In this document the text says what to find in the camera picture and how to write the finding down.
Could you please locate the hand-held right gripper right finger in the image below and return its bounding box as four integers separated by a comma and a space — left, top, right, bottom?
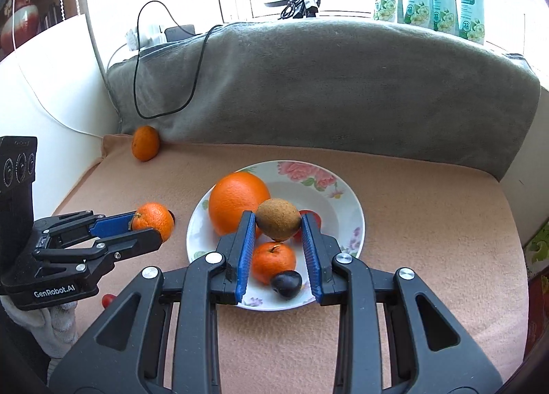
300, 213, 503, 394

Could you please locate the red vase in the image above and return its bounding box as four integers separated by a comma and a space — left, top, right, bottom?
0, 0, 41, 54

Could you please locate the person's left hand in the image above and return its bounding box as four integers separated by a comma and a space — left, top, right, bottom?
0, 291, 80, 362

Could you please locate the floral white plate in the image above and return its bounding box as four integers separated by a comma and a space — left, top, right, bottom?
186, 160, 365, 312

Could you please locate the large orange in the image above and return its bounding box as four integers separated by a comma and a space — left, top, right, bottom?
208, 172, 272, 237

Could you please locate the thin white cable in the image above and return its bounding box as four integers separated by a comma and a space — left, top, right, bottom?
11, 0, 106, 139

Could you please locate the white board panel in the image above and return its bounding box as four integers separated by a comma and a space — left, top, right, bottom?
0, 12, 116, 206

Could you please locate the small mandarin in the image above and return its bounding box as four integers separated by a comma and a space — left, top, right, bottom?
131, 202, 175, 242
250, 242, 297, 285

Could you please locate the white power strip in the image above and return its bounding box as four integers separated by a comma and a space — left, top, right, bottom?
125, 23, 168, 51

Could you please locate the green printed carton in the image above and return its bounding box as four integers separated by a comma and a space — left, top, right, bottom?
525, 227, 549, 279

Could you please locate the brown kiwi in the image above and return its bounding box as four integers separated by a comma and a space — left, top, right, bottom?
256, 198, 302, 241

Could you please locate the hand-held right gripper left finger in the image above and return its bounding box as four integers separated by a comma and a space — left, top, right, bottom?
49, 210, 257, 394

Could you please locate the black cable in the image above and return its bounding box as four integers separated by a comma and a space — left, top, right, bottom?
134, 0, 224, 119

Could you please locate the black power adapter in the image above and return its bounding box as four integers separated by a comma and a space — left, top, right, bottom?
165, 24, 196, 42

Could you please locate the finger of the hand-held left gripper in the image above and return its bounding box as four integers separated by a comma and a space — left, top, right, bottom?
36, 210, 142, 244
32, 228, 164, 281

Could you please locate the grey blanket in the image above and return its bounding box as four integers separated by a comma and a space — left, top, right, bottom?
105, 19, 541, 182

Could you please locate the large mandarin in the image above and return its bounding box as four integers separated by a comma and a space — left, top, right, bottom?
131, 125, 161, 162

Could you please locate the black ring light mount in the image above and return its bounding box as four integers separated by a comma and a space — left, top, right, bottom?
280, 0, 320, 20

